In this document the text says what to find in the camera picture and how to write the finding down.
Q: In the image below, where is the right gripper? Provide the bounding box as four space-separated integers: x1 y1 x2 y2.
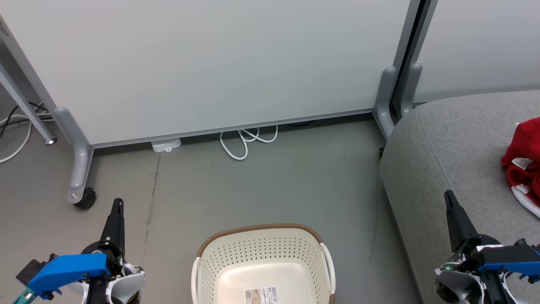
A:
435 190 513 304

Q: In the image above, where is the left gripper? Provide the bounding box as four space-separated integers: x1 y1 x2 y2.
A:
65 198 146 304

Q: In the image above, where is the red garment with white stripe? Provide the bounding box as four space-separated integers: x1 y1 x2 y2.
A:
501 117 540 189

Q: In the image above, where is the cream laundry basket brown rim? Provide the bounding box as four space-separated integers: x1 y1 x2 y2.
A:
191 223 337 304

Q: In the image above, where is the grey fabric sofa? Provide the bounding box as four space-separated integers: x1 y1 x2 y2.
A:
379 90 540 304

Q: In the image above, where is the grey partition leg with caster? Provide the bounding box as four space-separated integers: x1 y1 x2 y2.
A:
53 106 94 204

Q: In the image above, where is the small white floor device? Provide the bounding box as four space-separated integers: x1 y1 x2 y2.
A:
151 138 182 153

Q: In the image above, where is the grey metal table leg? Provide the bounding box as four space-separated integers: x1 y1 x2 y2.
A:
0 63 57 145

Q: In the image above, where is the paper label sticker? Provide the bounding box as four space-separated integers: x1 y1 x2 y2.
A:
245 286 280 304

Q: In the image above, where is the narrow white partition panel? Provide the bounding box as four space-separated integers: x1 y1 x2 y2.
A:
411 0 540 104

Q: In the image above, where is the large white partition panel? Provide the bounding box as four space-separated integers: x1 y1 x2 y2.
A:
0 0 422 148

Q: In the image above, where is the teal left camera connector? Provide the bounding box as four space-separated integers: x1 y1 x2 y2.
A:
13 287 37 304

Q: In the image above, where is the white floor cable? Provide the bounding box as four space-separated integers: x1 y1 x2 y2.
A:
0 113 35 164

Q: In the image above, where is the black floor cable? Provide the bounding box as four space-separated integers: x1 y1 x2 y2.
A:
0 101 53 138

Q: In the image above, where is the looped white cable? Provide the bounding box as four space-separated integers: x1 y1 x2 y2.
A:
219 125 279 161

